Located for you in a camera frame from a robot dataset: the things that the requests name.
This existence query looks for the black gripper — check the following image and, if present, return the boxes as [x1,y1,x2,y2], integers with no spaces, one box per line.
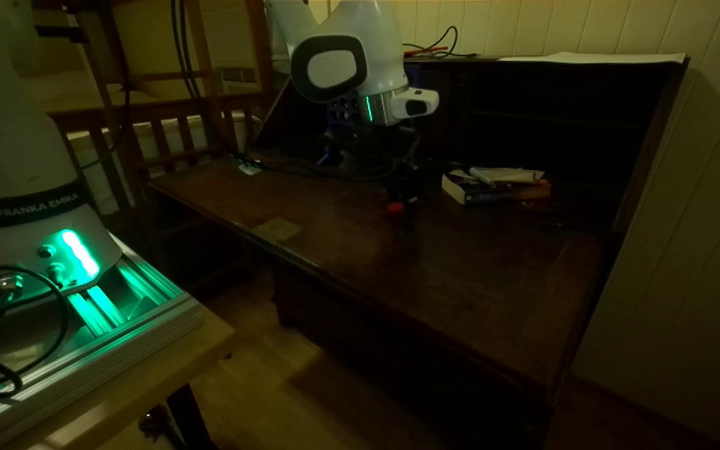
[376,122,426,212]

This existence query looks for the stack of books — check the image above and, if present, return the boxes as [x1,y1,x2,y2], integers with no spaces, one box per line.
[440,170,556,207]

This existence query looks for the dark wooden secretary desk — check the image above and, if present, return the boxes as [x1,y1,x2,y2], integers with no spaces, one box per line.
[148,52,693,450]

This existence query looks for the white paper pad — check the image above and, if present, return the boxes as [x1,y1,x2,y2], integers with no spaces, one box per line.
[468,166,547,187]

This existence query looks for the small flat square pad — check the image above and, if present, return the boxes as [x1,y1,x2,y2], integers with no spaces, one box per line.
[252,217,303,246]

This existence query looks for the wooden chair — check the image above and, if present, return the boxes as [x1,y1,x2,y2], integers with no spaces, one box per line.
[51,85,271,220]

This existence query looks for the thin black and red cables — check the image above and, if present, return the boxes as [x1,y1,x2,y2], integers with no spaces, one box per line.
[401,24,462,60]

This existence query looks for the wooden ladder frame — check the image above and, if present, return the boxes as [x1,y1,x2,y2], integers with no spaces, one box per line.
[75,0,280,161]

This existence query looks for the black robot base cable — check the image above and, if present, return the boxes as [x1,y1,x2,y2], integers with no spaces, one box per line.
[0,161,71,402]

